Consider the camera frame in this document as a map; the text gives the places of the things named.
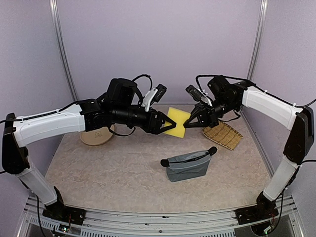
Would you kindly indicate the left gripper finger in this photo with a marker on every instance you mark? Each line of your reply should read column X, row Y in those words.
column 167, row 127
column 166, row 120

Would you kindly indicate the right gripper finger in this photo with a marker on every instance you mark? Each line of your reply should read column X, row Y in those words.
column 190, row 124
column 195, row 112

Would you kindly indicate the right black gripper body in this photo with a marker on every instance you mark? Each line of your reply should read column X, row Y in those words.
column 212, row 116

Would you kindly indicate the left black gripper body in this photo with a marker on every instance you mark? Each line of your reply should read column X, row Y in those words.
column 152, row 128

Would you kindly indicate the yellow sponge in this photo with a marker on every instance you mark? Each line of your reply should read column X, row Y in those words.
column 179, row 117

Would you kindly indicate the grey zip pouch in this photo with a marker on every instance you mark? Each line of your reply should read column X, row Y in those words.
column 188, row 166

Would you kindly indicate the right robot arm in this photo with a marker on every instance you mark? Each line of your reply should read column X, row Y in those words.
column 232, row 94

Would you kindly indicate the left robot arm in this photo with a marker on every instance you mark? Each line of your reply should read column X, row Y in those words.
column 122, row 103

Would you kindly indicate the woven bamboo tray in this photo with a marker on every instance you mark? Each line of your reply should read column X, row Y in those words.
column 224, row 135

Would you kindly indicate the beige round plate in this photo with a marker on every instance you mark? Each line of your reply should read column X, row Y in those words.
column 96, row 137

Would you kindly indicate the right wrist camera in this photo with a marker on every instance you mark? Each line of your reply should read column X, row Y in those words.
column 198, row 95

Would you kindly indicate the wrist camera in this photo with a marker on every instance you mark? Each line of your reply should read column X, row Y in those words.
column 198, row 95
column 152, row 96

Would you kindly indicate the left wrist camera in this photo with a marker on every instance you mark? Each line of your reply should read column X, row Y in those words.
column 152, row 96

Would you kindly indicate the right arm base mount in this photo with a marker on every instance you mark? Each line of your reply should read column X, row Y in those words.
column 263, row 209

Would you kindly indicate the right aluminium frame post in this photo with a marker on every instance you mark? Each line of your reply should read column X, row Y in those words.
column 258, row 38

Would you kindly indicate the aluminium frame post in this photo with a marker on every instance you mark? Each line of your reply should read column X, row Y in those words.
column 258, row 38
column 62, row 49

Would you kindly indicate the left aluminium frame post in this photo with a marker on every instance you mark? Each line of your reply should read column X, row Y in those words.
column 62, row 49

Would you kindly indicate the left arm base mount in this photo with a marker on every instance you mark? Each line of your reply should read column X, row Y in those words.
column 59, row 211

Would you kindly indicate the aluminium front rail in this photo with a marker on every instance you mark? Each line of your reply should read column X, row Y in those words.
column 220, row 223

